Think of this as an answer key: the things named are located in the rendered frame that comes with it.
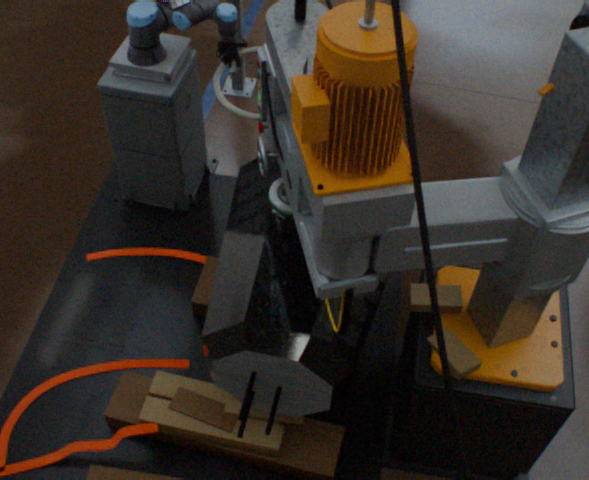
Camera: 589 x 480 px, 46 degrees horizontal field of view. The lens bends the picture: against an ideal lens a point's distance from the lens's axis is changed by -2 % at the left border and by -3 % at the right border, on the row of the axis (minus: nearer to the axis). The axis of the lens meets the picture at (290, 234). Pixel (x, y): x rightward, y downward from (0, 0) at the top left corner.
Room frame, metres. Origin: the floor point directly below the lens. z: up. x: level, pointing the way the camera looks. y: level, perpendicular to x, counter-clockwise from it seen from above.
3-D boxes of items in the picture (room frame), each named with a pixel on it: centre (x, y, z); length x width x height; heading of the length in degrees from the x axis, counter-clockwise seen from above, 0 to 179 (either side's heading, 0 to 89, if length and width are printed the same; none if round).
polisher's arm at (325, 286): (1.65, -0.09, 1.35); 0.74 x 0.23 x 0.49; 13
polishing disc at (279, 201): (2.04, -0.02, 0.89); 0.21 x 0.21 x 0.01
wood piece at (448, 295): (1.58, -0.57, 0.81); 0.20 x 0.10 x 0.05; 88
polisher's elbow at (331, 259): (1.39, -0.16, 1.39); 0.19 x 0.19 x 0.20
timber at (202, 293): (2.13, 0.40, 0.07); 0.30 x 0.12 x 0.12; 169
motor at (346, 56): (1.39, -0.15, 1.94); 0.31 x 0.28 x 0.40; 103
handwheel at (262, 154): (1.89, 0.07, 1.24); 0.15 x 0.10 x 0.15; 13
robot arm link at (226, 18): (2.80, 0.31, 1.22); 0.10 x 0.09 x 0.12; 48
